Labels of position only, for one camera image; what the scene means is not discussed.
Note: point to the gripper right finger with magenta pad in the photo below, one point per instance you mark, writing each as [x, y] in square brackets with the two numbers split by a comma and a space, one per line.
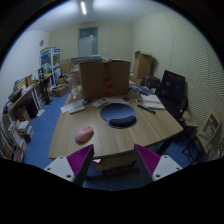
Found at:
[154, 165]

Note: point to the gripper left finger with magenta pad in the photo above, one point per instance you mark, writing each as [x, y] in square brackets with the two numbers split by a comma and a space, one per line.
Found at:
[74, 167]

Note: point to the pink computer mouse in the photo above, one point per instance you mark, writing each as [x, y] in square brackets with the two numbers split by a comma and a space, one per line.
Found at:
[83, 134]

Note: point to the blue mouse pad wrist rest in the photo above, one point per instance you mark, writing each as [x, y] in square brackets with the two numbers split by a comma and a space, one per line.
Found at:
[119, 115]

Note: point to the wooden chair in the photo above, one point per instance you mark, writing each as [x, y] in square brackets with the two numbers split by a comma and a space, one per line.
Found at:
[202, 142]

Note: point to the small white device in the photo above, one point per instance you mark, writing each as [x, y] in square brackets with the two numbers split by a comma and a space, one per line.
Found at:
[77, 109]

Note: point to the white keyboard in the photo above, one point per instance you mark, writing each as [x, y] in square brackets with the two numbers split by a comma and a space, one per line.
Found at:
[72, 106]

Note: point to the black pen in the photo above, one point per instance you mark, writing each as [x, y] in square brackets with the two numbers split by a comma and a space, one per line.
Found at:
[147, 109]

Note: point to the open white notebook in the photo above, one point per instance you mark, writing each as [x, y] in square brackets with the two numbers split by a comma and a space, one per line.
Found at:
[152, 102]

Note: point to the white remote control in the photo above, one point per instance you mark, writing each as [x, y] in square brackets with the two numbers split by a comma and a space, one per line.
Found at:
[99, 103]

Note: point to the wooden shelf with books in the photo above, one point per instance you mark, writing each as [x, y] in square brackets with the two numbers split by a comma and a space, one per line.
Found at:
[24, 104]

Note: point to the clear plastic bottle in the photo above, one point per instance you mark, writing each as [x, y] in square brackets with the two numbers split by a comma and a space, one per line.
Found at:
[73, 89]

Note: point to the cardboard box on floor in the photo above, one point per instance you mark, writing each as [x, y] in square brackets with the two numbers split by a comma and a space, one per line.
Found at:
[60, 90]

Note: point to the blue folder on desk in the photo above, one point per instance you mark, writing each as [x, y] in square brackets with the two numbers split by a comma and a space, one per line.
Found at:
[141, 89]

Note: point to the black office chair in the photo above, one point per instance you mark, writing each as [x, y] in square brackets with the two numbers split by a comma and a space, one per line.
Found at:
[171, 93]

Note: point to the large brown cardboard box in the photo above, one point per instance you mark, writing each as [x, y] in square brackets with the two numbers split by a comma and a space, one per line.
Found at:
[104, 79]

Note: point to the blue white display cabinet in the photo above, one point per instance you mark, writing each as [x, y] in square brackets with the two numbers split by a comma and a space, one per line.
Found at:
[50, 61]

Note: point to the grey door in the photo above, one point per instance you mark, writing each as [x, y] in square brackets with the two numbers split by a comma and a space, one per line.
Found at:
[88, 41]

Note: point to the ceiling light tube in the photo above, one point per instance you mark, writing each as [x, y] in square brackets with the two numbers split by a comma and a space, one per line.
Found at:
[83, 7]

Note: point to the open cardboard box by wall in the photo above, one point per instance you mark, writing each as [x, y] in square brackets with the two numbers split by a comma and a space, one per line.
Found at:
[142, 64]

